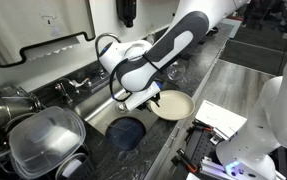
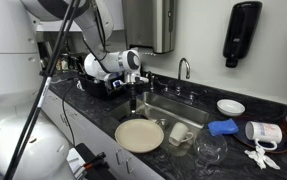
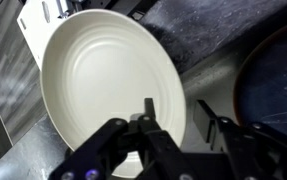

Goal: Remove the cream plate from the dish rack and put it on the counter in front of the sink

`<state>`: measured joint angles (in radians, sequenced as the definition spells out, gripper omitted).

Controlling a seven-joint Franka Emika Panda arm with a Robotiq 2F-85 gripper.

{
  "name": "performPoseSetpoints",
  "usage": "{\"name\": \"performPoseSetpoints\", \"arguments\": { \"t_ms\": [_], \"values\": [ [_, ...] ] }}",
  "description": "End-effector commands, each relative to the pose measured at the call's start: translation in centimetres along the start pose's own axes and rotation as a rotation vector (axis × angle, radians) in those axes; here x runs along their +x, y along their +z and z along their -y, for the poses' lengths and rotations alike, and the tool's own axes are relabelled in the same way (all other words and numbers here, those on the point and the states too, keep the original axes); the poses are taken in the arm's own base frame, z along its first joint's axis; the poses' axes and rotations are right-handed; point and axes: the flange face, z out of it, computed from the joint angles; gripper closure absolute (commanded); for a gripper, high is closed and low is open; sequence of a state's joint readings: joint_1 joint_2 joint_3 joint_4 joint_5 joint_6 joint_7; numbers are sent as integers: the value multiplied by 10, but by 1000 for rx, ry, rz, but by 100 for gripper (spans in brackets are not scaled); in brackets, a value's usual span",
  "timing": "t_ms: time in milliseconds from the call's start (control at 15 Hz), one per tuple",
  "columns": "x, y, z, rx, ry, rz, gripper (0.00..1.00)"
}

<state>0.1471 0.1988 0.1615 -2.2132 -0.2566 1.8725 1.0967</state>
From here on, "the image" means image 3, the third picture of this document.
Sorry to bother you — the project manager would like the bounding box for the stainless steel sink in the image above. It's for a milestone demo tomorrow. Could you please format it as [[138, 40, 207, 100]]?
[[179, 19, 287, 154]]

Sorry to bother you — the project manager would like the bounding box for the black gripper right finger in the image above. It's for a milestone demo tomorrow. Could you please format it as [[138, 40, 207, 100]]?
[[193, 99, 287, 180]]

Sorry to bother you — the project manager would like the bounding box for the clear plastic fork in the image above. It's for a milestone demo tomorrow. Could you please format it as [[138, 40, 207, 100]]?
[[261, 109, 287, 125]]

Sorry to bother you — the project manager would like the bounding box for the blue plate brown rim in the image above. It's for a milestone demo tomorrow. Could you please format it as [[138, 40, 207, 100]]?
[[232, 18, 287, 144]]

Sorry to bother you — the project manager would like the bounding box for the cream plate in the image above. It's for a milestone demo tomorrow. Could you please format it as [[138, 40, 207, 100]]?
[[40, 8, 187, 179]]

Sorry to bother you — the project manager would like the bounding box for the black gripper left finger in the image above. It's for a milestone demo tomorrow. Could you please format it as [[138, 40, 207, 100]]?
[[47, 97, 197, 180]]

